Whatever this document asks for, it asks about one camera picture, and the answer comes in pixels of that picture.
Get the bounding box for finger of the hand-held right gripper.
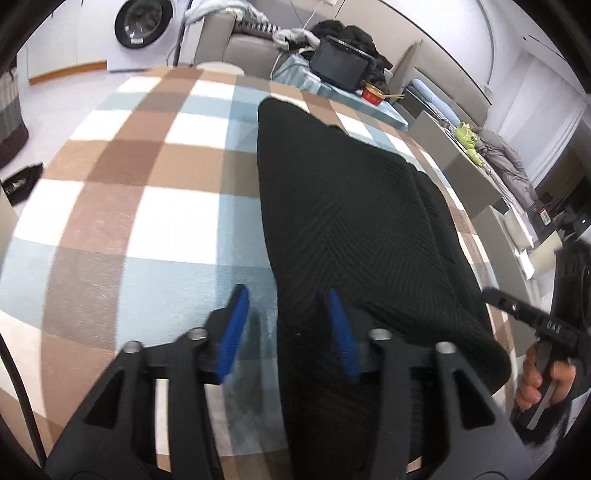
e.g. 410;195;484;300
482;287;539;329

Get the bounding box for checked pillow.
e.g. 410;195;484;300
235;14;278;34

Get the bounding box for light grey hoodie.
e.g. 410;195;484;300
182;0;252;21

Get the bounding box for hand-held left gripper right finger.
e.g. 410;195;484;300
329;288;534;480

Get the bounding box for person's right hand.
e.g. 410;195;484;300
515;344;578;411

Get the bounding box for grey crumpled cloth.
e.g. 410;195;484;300
272;28;321;49

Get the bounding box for red bowl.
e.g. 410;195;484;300
361;83;386;106

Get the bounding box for white boxes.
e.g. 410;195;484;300
503;208;561;280

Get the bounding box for white kitchen cabinet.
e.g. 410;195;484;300
25;0;116;86

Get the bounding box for grey woven basket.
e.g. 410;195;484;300
0;67;29;169

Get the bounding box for black jacket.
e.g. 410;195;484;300
311;20;393;86

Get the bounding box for grey duvet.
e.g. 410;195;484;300
475;128;539;208

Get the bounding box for black cable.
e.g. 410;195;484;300
0;330;48;468

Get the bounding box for black floor tray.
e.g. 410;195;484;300
0;162;44;206

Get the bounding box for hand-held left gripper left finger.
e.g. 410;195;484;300
46;284;250;480

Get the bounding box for blue pillow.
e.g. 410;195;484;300
409;78;446;109

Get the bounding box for green plush toy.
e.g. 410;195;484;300
455;122;483;164

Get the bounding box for white washing machine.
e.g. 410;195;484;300
107;0;195;73

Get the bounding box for bed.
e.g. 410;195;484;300
392;39;541;217

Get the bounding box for black knit sweater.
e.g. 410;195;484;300
256;97;512;480

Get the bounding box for plaid blanket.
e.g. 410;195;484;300
0;66;515;480

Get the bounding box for grey sofa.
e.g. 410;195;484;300
194;9;324;79

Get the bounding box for teal cloth side table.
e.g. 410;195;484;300
270;53;409;132

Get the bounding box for round white stool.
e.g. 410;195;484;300
198;61;243;75

